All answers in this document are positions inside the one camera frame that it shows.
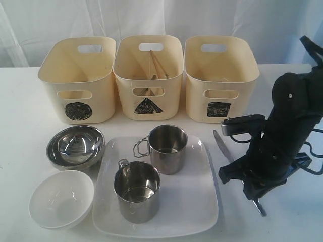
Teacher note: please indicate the steel mug with wire handle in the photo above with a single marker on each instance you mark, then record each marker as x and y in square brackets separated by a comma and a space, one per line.
[166, 147]

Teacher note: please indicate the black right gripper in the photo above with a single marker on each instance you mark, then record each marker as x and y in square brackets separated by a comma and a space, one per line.
[274, 145]

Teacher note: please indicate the stainless steel bowl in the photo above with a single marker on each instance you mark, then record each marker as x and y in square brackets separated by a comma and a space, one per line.
[77, 147]

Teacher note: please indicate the cream bin with circle mark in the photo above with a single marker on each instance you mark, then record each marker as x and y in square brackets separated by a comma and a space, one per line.
[78, 77]

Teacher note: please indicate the white ceramic bowl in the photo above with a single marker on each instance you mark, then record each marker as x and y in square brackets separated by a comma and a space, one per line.
[62, 201]

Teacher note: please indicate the wooden chopstick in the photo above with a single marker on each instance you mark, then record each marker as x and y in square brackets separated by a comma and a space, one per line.
[160, 70]
[149, 65]

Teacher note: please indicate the cream bin with triangle mark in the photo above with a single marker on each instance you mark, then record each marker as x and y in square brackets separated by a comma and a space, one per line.
[141, 98]

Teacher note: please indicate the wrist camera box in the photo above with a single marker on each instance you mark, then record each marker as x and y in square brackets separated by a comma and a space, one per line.
[241, 125]

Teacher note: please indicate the cream bin with square mark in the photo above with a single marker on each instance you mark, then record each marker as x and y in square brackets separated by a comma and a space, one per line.
[221, 73]

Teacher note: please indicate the steel mug with band handle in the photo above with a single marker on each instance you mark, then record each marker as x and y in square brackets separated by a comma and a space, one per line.
[137, 186]

